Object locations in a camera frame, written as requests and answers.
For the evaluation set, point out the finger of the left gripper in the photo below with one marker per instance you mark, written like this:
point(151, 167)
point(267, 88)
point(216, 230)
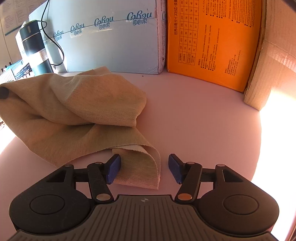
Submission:
point(4, 93)

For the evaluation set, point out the dark teal thermos bottle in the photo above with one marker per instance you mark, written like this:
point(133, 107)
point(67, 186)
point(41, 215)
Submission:
point(35, 49)

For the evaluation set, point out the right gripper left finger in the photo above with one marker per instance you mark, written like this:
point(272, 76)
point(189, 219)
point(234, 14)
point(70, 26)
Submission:
point(102, 174)

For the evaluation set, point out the beige knit tank top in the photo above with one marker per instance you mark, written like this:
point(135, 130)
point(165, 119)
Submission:
point(63, 118)

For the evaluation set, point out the brown corrugated cardboard box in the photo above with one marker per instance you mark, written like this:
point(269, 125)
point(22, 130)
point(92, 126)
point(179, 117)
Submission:
point(274, 65)

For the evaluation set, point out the light blue Cabau carton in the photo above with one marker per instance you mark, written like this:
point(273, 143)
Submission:
point(124, 36)

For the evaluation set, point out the orange cardboard box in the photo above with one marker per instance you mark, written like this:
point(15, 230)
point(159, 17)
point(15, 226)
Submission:
point(213, 40)

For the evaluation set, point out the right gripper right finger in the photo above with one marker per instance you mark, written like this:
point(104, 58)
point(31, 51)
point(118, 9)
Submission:
point(188, 175)

